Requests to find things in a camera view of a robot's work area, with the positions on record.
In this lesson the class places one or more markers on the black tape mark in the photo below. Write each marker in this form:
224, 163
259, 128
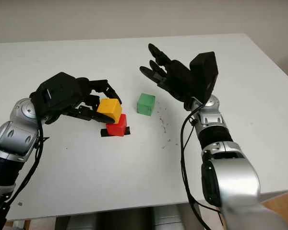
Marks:
103, 133

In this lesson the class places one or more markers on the red cube block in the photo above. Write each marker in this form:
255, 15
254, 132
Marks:
117, 128

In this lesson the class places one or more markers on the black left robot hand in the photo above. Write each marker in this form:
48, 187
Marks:
86, 112

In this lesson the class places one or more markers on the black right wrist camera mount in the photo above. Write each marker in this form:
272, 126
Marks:
204, 72

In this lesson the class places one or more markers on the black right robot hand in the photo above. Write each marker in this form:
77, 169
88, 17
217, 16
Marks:
180, 81

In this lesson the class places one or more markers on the grey robot body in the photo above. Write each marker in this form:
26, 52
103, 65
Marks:
124, 218

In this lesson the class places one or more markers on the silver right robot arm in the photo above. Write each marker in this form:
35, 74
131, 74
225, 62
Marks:
235, 177

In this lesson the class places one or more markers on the yellow cube block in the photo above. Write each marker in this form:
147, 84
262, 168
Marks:
108, 106

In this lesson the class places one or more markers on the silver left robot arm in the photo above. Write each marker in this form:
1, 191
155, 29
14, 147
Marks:
12, 139

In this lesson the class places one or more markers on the green cube block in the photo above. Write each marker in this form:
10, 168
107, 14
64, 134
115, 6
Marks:
146, 105

